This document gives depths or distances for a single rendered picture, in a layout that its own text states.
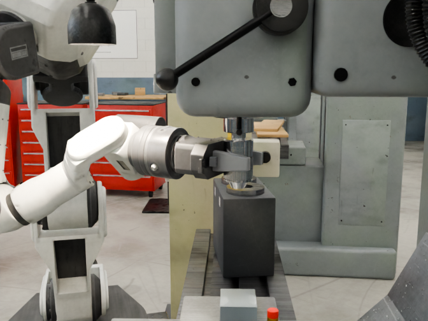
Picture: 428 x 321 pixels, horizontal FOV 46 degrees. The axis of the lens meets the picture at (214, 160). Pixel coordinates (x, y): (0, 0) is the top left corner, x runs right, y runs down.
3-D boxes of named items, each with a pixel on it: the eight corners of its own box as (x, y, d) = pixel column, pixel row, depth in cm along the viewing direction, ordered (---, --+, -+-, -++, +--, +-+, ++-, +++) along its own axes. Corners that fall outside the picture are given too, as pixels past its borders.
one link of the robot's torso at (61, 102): (39, 23, 147) (32, -19, 132) (85, 24, 151) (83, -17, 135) (39, 109, 138) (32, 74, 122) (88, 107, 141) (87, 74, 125)
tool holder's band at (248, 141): (217, 144, 80) (217, 138, 80) (236, 141, 83) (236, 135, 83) (240, 148, 77) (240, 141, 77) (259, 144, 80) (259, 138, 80)
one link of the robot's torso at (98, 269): (45, 300, 169) (43, 263, 167) (107, 295, 174) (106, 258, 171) (40, 332, 149) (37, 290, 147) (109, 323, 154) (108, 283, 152)
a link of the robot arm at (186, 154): (202, 134, 76) (136, 128, 81) (202, 196, 77) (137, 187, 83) (237, 125, 87) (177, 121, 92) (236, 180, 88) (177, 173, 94)
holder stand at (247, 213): (222, 278, 116) (222, 193, 112) (213, 245, 137) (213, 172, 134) (274, 276, 117) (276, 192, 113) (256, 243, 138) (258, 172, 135)
